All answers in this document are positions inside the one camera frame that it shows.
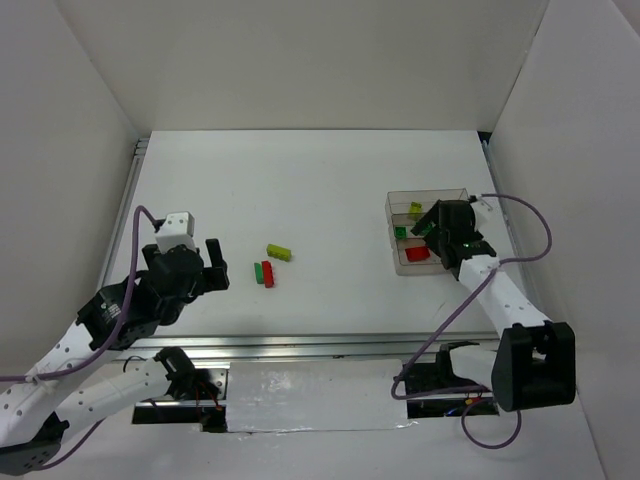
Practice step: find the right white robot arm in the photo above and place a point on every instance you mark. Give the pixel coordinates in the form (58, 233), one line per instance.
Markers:
(534, 365)

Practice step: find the long green lego brick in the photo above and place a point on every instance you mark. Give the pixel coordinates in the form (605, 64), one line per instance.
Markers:
(258, 272)

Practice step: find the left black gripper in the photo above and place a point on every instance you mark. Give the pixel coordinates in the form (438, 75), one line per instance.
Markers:
(211, 278)

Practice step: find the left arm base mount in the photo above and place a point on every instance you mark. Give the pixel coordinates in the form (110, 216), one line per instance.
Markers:
(195, 396)

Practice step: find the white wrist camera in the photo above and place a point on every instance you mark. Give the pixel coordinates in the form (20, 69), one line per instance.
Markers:
(177, 229)
(482, 211)

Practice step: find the long yellow-green lego brick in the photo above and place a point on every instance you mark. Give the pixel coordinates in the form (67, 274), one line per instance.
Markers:
(279, 252)

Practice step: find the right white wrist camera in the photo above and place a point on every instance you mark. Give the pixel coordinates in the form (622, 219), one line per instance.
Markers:
(482, 211)

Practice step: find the small yellow-green lego brick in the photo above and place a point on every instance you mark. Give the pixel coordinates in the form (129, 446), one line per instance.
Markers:
(415, 211)

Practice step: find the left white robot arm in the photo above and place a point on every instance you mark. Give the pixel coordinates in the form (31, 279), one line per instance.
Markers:
(51, 405)

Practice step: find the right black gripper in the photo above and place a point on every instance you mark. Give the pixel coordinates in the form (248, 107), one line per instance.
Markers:
(435, 226)

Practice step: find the white tape cover plate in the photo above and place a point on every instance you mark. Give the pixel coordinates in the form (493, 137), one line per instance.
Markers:
(316, 396)

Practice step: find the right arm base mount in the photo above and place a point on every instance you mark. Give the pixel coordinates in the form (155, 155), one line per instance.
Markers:
(438, 375)

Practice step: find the long red lego brick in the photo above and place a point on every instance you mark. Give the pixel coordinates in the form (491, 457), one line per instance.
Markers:
(268, 274)

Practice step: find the green square lego brick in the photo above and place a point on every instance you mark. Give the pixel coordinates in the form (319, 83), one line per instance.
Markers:
(400, 232)

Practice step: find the clear compartment container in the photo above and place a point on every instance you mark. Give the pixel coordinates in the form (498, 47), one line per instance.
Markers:
(396, 208)

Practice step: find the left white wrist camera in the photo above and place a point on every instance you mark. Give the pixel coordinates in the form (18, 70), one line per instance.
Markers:
(177, 229)

